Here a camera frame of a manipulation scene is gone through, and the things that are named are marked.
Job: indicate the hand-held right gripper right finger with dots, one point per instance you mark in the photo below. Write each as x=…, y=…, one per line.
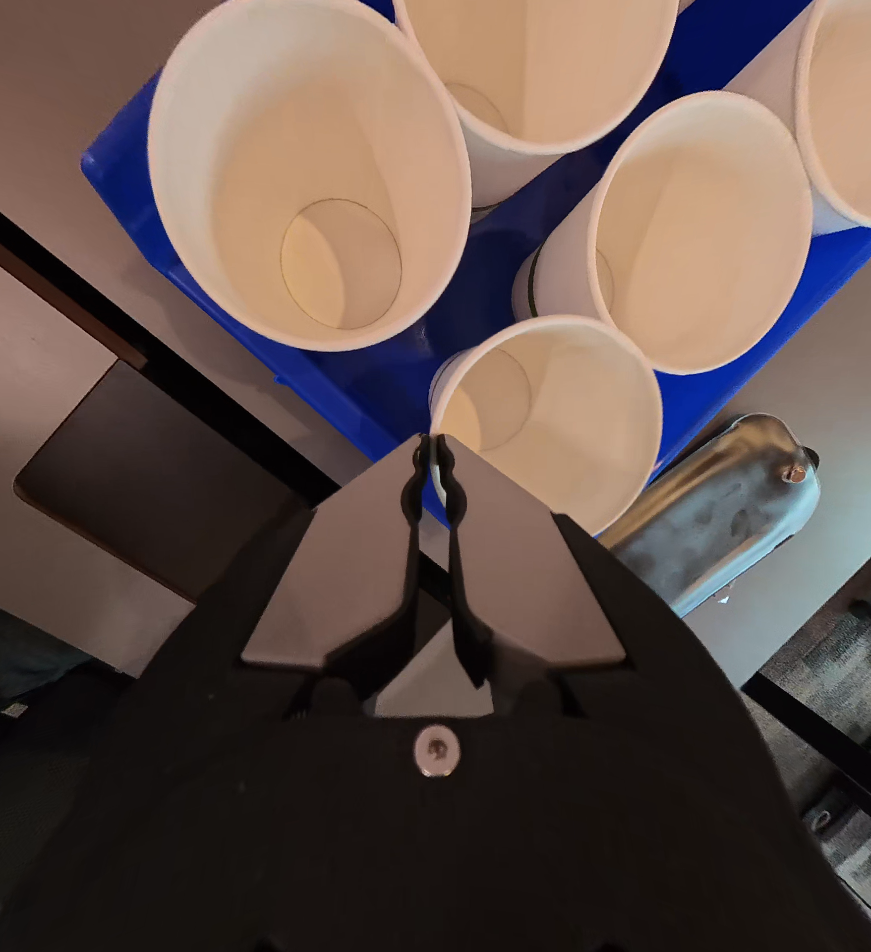
x=532, y=587

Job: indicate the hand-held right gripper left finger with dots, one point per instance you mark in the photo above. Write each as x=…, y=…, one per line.
x=346, y=580

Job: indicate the blue plastic bin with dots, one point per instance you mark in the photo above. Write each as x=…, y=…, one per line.
x=346, y=394

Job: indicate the white paper cup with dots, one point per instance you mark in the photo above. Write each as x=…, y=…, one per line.
x=703, y=238
x=294, y=186
x=866, y=111
x=539, y=67
x=569, y=401

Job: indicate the dark grey side table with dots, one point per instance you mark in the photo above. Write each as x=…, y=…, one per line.
x=153, y=476

